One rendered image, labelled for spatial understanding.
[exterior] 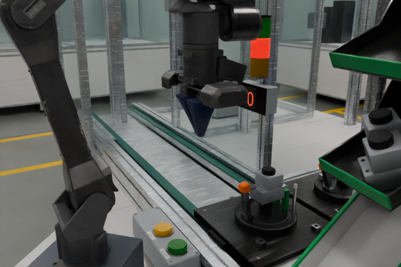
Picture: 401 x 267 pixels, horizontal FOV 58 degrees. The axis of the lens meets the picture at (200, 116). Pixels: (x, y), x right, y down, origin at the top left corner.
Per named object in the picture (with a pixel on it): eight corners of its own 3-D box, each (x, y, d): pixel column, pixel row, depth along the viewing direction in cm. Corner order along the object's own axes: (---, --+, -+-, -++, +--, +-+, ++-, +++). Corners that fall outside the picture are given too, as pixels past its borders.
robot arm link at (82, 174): (-10, -9, 38) (51, -19, 41) (-12, -6, 44) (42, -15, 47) (83, 230, 50) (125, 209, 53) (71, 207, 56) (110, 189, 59)
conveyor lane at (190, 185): (254, 316, 69) (256, 272, 66) (119, 163, 139) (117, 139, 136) (352, 266, 83) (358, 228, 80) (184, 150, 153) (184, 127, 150)
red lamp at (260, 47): (258, 58, 91) (259, 39, 89) (246, 56, 95) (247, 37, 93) (273, 57, 93) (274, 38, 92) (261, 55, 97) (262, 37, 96)
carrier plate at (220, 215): (255, 277, 67) (256, 267, 66) (193, 216, 87) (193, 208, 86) (343, 238, 78) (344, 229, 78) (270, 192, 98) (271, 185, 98)
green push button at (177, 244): (172, 261, 71) (172, 252, 70) (164, 250, 74) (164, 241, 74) (190, 254, 73) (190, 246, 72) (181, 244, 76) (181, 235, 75)
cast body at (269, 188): (262, 205, 77) (263, 175, 75) (249, 196, 81) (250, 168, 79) (291, 196, 81) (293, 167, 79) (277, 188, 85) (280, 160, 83)
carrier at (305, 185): (348, 236, 79) (355, 185, 75) (274, 191, 99) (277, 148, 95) (412, 208, 90) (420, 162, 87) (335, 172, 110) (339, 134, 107)
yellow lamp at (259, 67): (257, 78, 92) (258, 59, 91) (245, 75, 96) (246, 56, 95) (272, 76, 94) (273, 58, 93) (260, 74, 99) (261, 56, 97)
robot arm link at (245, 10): (203, -39, 50) (269, -34, 56) (176, -33, 56) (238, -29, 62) (203, 44, 53) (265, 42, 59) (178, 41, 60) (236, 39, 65)
